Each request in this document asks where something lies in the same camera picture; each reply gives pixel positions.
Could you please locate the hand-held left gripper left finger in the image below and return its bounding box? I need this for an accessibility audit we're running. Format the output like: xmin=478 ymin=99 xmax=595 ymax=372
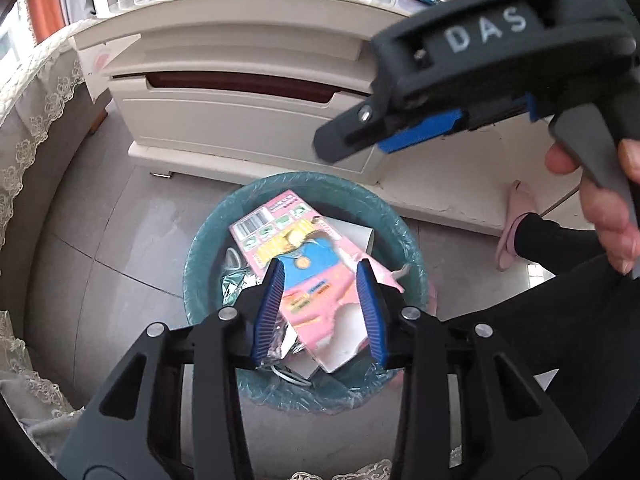
xmin=55 ymin=259 xmax=287 ymax=480

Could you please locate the person's right hand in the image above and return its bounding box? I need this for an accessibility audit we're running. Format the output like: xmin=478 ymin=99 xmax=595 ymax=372
xmin=545 ymin=140 xmax=640 ymax=276

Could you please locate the white cord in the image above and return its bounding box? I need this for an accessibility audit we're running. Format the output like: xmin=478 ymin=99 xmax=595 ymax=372
xmin=267 ymin=362 xmax=308 ymax=387

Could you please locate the lace covered sofa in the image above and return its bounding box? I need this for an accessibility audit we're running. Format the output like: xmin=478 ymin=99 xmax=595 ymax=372
xmin=0 ymin=20 xmax=108 ymax=480

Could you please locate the pink slipper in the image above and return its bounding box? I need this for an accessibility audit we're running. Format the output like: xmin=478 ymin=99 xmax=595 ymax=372
xmin=495 ymin=180 xmax=540 ymax=272

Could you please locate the cream TV cabinet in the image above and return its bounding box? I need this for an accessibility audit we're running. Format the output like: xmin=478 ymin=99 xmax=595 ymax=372
xmin=72 ymin=0 xmax=551 ymax=237

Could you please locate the pink printed packet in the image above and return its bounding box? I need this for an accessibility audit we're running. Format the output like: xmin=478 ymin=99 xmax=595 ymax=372
xmin=229 ymin=189 xmax=406 ymax=373

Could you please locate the silver foil wrapper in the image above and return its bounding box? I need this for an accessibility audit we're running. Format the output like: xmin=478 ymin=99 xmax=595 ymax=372
xmin=220 ymin=267 xmax=301 ymax=361

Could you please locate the trash bin with teal bag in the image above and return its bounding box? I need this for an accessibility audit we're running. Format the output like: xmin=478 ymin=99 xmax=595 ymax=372
xmin=182 ymin=171 xmax=431 ymax=413

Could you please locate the person's leg in black trousers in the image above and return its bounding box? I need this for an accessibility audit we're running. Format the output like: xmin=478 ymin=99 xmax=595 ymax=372
xmin=430 ymin=212 xmax=640 ymax=480

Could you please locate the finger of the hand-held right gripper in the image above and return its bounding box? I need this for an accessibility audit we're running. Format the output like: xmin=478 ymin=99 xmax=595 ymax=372
xmin=377 ymin=111 xmax=467 ymax=154
xmin=312 ymin=95 xmax=418 ymax=163

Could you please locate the white paper cup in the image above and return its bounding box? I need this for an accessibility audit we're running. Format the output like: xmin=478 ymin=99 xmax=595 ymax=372
xmin=320 ymin=217 xmax=375 ymax=257

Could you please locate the orange curtain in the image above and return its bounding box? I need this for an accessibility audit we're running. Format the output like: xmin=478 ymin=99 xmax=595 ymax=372
xmin=25 ymin=0 xmax=68 ymax=43

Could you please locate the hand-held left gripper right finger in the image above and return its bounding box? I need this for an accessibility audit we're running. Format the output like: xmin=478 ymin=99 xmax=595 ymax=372
xmin=355 ymin=257 xmax=591 ymax=480

